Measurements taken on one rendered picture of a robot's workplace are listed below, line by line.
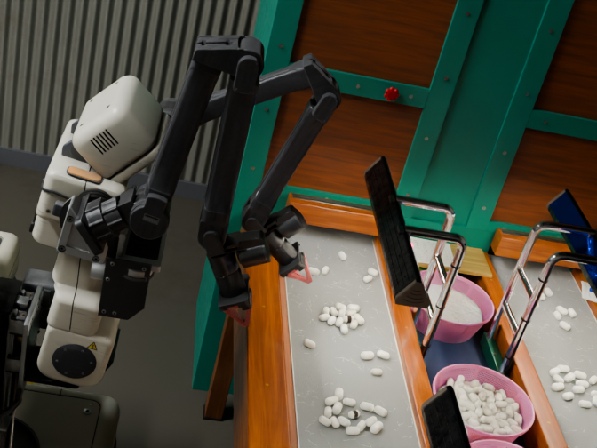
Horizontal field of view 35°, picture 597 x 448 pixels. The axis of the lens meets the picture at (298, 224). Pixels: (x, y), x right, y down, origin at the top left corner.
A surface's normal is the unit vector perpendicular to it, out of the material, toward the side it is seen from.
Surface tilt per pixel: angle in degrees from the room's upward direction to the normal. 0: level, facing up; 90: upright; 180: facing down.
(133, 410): 0
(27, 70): 90
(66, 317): 90
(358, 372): 0
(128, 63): 90
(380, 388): 0
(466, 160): 90
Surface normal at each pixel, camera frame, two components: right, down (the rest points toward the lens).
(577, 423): 0.22, -0.84
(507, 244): 0.06, 0.52
